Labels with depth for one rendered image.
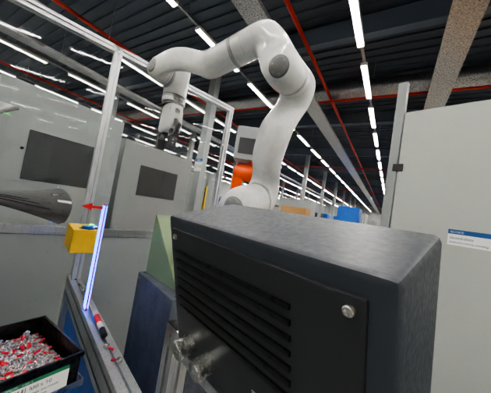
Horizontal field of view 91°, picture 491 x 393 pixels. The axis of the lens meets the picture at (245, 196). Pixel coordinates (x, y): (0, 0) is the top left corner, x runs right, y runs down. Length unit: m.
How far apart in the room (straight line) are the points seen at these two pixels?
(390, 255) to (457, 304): 1.50
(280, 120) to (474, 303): 1.32
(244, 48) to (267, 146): 0.30
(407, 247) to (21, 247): 1.57
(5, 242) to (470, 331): 2.24
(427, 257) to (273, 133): 0.58
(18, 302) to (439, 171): 2.28
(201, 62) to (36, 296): 1.38
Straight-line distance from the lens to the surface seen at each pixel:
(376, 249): 0.19
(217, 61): 0.88
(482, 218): 1.65
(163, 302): 0.91
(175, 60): 0.90
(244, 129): 4.64
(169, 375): 0.46
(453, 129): 1.76
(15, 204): 0.79
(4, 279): 1.65
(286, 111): 0.77
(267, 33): 0.80
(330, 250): 0.18
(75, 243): 1.11
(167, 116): 0.94
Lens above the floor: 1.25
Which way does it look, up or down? 3 degrees up
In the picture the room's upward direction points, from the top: 9 degrees clockwise
